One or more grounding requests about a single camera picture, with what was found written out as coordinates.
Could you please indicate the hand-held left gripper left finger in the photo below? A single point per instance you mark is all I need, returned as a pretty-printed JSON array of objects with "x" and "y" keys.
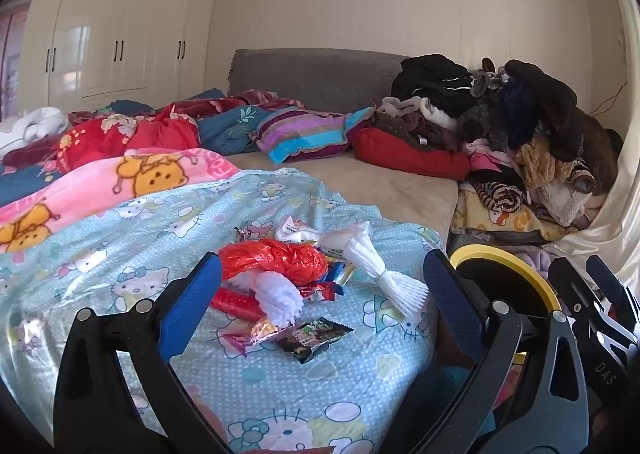
[{"x": 192, "y": 304}]

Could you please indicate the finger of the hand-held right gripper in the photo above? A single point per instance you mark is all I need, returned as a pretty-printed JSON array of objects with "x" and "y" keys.
[
  {"x": 605, "y": 354},
  {"x": 615, "y": 299}
]

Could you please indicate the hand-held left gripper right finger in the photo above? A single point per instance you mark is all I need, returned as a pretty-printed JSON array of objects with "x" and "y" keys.
[{"x": 455, "y": 304}]

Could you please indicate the red plastic tube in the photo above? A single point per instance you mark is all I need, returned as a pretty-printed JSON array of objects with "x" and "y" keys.
[{"x": 232, "y": 303}]

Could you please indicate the yellow-rimmed black trash bin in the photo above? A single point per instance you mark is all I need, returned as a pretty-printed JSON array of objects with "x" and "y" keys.
[{"x": 520, "y": 284}]

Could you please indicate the white foam net sleeve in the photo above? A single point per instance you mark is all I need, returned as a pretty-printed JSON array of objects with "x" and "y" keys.
[
  {"x": 280, "y": 299},
  {"x": 387, "y": 279}
]

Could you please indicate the pink foil wrapper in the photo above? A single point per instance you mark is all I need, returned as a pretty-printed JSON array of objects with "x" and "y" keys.
[{"x": 250, "y": 338}]

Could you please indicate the dark teal cloth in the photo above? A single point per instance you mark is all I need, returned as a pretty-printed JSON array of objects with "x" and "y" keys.
[{"x": 452, "y": 375}]

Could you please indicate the cream satin curtain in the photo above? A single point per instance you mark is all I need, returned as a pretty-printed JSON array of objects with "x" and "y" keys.
[{"x": 610, "y": 214}]

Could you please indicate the light blue cartoon cat sheet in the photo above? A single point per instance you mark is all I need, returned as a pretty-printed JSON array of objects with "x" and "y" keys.
[{"x": 125, "y": 244}]

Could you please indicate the red plastic bag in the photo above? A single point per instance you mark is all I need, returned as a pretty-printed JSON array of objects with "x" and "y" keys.
[{"x": 275, "y": 261}]

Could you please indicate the tiger-striped cloth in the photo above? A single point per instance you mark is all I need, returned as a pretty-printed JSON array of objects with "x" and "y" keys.
[{"x": 497, "y": 196}]

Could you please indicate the white plastic bag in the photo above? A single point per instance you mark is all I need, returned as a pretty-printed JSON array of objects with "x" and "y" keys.
[{"x": 350, "y": 236}]

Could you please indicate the black snack packet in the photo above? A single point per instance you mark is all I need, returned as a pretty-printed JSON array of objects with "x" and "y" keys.
[{"x": 312, "y": 339}]

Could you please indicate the white printed packet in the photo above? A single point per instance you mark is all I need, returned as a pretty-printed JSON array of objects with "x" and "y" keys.
[{"x": 295, "y": 230}]

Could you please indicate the pink cartoon bear blanket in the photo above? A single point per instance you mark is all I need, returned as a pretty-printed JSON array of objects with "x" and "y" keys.
[{"x": 100, "y": 184}]

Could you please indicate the red pillow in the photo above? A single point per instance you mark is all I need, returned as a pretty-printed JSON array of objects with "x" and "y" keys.
[{"x": 410, "y": 156}]

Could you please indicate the pile of clothes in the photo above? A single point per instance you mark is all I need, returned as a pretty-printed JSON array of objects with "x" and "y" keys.
[{"x": 480, "y": 134}]

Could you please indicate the red floral quilt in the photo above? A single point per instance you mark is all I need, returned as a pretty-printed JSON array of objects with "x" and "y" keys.
[{"x": 150, "y": 134}]

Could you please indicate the blue leaf-print quilt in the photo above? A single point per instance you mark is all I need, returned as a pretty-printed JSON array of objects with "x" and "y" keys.
[{"x": 225, "y": 129}]

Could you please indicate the striped pillow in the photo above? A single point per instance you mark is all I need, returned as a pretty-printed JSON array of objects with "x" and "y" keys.
[{"x": 305, "y": 131}]

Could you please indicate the teal blue blanket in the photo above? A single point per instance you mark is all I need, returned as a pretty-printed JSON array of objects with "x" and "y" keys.
[{"x": 130, "y": 107}]

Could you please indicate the dark red floral blanket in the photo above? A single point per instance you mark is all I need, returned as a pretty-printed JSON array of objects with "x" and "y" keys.
[{"x": 265, "y": 99}]

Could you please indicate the black jacket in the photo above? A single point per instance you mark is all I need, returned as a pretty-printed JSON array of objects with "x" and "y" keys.
[{"x": 430, "y": 76}]

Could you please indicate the grey headboard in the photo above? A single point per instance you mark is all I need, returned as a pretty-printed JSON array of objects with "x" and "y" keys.
[{"x": 310, "y": 76}]

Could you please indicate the white wardrobe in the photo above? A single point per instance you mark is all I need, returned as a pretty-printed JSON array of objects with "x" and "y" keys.
[{"x": 125, "y": 19}]

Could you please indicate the purple patterned curtain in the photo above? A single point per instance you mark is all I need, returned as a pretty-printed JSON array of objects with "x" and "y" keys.
[{"x": 12, "y": 49}]

